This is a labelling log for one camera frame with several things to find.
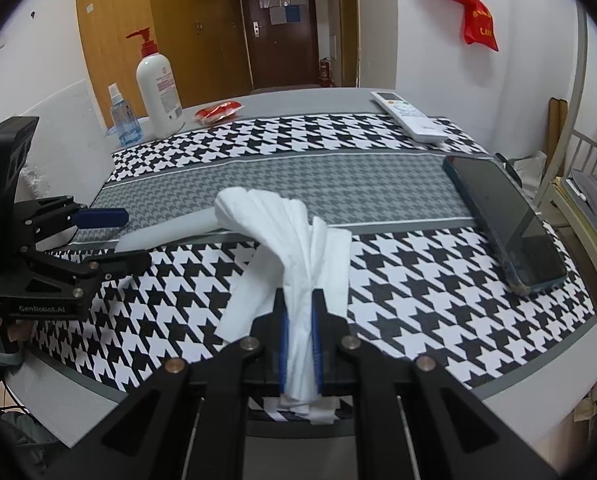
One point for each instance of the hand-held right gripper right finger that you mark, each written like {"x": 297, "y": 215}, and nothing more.
{"x": 318, "y": 345}

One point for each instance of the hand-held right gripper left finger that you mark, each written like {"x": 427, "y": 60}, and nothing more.
{"x": 284, "y": 345}

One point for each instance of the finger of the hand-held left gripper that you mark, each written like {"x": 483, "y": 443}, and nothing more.
{"x": 103, "y": 217}
{"x": 121, "y": 262}

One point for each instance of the white tissue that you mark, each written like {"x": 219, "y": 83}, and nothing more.
{"x": 288, "y": 250}

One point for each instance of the person's left hand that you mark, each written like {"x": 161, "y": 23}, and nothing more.
{"x": 9, "y": 332}

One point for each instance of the clear blue spray bottle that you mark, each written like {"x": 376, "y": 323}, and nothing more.
{"x": 124, "y": 120}

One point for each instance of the white pump lotion bottle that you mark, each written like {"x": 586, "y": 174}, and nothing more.
{"x": 158, "y": 90}

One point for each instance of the houndstooth tablecloth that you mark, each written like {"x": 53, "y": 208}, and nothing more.
{"x": 328, "y": 195}

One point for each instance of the red snack packet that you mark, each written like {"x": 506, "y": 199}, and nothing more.
{"x": 217, "y": 111}

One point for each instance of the wooden wardrobe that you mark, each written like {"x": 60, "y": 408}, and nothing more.
{"x": 178, "y": 30}

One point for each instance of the black smartphone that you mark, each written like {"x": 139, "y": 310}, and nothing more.
{"x": 503, "y": 220}

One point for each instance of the white remote control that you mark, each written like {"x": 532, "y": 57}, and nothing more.
{"x": 408, "y": 115}

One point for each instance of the dark brown entrance door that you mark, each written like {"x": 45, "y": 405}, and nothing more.
{"x": 282, "y": 25}

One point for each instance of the red fire extinguisher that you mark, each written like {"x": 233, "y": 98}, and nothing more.
{"x": 324, "y": 73}

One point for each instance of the white plastic bag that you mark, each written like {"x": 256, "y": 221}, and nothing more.
{"x": 526, "y": 170}

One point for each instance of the red plastic bags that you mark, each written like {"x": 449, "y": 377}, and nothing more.
{"x": 461, "y": 0}

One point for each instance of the wooden side door frame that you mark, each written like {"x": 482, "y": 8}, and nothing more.
{"x": 348, "y": 20}

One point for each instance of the grey metal bed frame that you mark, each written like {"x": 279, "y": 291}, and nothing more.
{"x": 578, "y": 160}

